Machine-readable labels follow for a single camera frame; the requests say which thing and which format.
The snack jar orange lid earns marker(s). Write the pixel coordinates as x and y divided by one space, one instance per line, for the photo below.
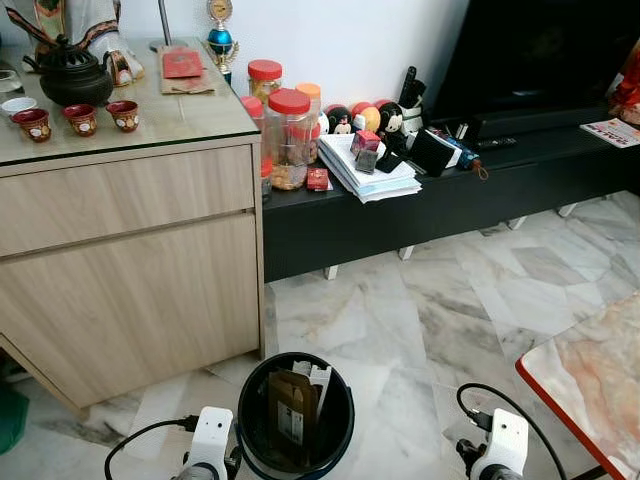
311 95

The large snack jar red lid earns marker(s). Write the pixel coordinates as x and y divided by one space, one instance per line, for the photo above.
289 140

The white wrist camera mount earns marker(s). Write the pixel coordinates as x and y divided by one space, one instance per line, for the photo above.
212 435
505 440

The small pink grey box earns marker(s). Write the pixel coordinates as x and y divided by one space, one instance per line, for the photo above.
366 148

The yellow round doll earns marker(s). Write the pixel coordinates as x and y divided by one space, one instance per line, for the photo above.
368 118

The blue white small box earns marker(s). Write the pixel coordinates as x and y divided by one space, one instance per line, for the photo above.
464 150

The small snack jar red lid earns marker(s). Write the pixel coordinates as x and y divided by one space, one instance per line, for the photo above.
265 72

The robed statue figurine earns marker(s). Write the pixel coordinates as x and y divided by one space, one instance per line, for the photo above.
85 25

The black TV console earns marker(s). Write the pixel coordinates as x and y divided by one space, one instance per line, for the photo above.
450 215

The white small cup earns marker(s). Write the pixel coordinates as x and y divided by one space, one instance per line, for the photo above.
16 104

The brown paper sheet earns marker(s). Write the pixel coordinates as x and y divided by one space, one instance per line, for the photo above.
195 86

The clear jar red lid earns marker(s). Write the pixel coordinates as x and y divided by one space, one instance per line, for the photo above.
252 108

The white paper stack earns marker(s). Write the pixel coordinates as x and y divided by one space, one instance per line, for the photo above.
370 185

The black remote control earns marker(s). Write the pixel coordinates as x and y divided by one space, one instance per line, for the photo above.
497 143

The light wooden cabinet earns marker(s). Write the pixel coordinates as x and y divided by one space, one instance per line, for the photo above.
120 260

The metal lamp pole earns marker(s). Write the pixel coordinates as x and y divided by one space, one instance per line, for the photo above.
163 22

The red white booklet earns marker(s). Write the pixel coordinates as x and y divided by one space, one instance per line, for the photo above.
612 132

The red envelope packet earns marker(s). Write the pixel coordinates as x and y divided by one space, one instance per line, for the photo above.
182 63

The black flat television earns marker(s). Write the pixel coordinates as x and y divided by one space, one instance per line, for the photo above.
540 50

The black rectangular box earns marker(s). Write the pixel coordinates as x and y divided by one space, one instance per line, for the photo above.
432 153

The marble pattern folding table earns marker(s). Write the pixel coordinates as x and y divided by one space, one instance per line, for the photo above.
595 380

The white carton with black print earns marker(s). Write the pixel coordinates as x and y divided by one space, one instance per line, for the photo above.
322 385

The black round rubbish bin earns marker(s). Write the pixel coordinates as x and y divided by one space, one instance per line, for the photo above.
340 430

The gold blue trophy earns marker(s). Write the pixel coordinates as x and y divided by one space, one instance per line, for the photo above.
221 42

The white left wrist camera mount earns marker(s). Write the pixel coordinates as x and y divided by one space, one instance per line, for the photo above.
212 435

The red patterned tea cup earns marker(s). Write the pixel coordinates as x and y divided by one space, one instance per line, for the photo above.
123 117
80 121
31 126

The black mouse round doll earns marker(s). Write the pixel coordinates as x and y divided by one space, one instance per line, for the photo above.
391 117

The black white round doll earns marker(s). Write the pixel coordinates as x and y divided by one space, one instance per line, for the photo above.
340 120

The small red packet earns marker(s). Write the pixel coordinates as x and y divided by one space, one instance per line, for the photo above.
318 179

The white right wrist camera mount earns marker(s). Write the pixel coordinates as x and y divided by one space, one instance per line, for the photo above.
505 440

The red figurine toy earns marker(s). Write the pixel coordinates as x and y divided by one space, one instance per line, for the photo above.
628 90

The black iron teapot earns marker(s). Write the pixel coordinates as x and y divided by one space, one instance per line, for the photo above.
72 78

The green plastic object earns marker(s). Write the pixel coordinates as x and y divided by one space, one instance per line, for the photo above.
12 420

